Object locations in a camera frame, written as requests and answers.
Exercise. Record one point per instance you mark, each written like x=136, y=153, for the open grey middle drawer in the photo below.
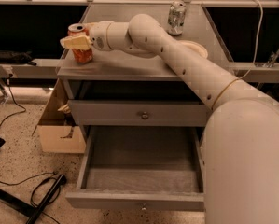
x=140, y=168

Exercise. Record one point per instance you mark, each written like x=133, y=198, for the grey upper drawer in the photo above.
x=139, y=113

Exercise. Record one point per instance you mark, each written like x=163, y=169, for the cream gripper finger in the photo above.
x=88, y=26
x=81, y=42

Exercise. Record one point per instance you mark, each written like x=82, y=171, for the cardboard box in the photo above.
x=57, y=130

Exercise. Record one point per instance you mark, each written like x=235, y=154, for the white bowl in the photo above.
x=198, y=48

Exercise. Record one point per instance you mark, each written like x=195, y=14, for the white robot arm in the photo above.
x=241, y=138

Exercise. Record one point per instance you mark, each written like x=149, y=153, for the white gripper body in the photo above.
x=98, y=36

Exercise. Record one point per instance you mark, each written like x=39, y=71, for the red coke can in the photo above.
x=81, y=56

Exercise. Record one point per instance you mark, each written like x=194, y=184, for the black bag on shelf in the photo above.
x=15, y=57

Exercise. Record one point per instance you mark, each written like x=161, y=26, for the silver soda can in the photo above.
x=176, y=18

